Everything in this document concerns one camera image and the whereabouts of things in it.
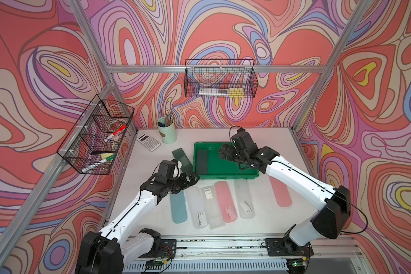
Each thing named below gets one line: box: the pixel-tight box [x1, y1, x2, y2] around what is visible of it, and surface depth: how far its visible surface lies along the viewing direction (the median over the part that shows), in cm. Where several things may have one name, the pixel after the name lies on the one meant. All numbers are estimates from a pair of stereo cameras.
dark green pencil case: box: [196, 148, 209, 175], surface depth 104 cm
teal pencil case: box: [170, 190, 188, 225], surface depth 86 cm
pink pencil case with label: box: [214, 180, 239, 224], surface depth 88 cm
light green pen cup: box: [156, 116, 177, 145], surface depth 109 cm
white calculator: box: [136, 133, 162, 152], surface depth 113 cm
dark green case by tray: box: [172, 147, 194, 176], surface depth 106 cm
